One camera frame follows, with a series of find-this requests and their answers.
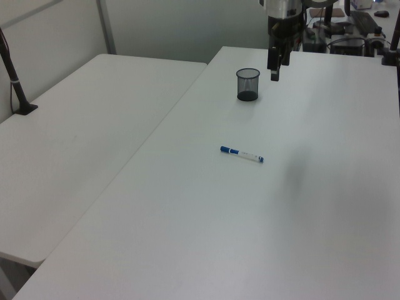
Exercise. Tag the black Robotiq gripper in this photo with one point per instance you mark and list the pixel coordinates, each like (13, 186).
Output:
(286, 29)

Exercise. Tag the blue and white marker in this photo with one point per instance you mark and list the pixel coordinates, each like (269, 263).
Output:
(242, 153)

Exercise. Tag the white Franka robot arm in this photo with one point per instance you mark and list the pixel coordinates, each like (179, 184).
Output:
(281, 7)

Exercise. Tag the black mesh pen cup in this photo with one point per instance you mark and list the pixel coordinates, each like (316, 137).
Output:
(248, 87)

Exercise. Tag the black round-foot stand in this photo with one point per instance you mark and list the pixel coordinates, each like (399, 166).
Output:
(328, 26)

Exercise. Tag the brown mouse pad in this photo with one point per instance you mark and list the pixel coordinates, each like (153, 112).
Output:
(325, 13)

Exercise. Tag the black electronics box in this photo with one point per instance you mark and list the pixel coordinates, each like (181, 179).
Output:
(348, 47)

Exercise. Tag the black keyboard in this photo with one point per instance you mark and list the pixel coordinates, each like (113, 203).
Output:
(364, 20)

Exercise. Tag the emergency stop button box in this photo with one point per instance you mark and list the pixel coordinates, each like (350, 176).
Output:
(376, 37)

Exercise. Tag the black computer mouse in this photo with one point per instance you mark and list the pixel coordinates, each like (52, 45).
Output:
(381, 13)

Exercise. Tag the grey partition frame post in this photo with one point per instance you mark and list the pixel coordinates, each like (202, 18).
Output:
(106, 25)

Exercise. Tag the black camera pole with base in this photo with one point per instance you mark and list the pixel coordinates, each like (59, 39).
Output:
(14, 81)

